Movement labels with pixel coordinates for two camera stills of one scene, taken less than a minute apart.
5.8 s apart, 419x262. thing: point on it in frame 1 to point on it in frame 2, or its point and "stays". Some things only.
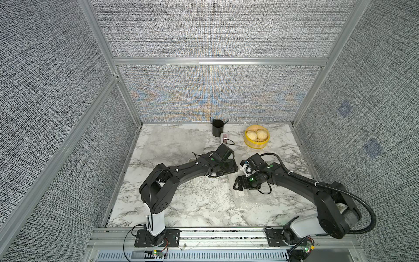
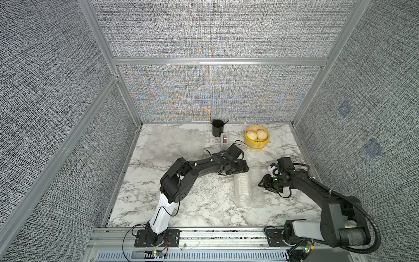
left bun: [252, 135] stays
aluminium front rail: [216, 244] stays
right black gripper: [244, 186] to [265, 183]
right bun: [262, 134] stays
